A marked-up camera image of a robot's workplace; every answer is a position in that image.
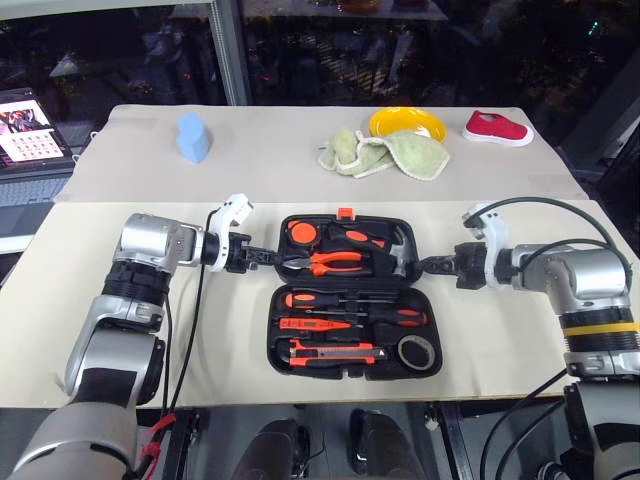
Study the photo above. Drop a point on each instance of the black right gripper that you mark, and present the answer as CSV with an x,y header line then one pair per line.
x,y
470,265

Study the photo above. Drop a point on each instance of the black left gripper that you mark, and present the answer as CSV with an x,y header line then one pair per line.
x,y
240,257

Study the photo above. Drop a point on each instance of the black plastic tool case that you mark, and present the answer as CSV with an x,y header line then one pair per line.
x,y
350,372

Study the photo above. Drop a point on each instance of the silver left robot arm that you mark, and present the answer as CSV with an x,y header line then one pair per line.
x,y
150,240

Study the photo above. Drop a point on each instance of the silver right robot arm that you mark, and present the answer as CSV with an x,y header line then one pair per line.
x,y
595,275

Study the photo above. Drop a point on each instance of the orange black tape measure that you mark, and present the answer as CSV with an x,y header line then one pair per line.
x,y
301,232

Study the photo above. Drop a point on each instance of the orange voltage tester pen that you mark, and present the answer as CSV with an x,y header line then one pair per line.
x,y
310,324

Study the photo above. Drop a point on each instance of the beige table cover sheet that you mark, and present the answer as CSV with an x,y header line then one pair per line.
x,y
275,155
225,340

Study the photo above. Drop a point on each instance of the black electrical tape roll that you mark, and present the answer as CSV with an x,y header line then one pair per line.
x,y
406,356

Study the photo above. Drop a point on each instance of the green cloth white trim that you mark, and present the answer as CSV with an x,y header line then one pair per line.
x,y
420,157
342,152

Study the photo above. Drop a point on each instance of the orange black utility knife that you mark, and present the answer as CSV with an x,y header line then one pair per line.
x,y
330,353

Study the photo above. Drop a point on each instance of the blue sponge block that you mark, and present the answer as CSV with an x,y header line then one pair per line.
x,y
192,137

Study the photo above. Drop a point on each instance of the red shoe white sole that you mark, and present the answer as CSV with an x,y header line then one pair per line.
x,y
492,127

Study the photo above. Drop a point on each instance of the yellow plate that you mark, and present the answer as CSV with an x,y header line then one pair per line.
x,y
400,120

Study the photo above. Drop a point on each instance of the open laptop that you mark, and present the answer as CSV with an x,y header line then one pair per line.
x,y
27,135

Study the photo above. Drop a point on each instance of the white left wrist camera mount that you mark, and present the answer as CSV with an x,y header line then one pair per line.
x,y
227,212

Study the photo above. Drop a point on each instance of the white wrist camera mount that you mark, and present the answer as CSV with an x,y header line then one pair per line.
x,y
227,212
495,230

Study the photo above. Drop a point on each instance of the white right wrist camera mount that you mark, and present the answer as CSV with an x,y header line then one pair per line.
x,y
495,230

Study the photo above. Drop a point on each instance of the black table frame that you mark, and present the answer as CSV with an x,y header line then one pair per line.
x,y
447,440

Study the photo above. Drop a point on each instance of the grey metal post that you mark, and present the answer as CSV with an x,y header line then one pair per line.
x,y
232,50

